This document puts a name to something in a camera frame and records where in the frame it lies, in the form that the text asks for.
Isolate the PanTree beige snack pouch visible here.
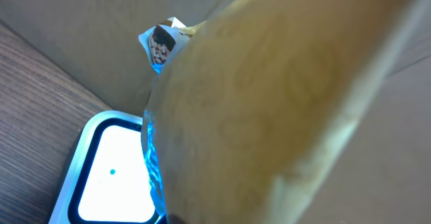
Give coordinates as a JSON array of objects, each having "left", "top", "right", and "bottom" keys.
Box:
[{"left": 143, "top": 0, "right": 427, "bottom": 223}]

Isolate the white barcode scanner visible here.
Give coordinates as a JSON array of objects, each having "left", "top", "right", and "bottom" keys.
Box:
[{"left": 46, "top": 110, "right": 161, "bottom": 224}]

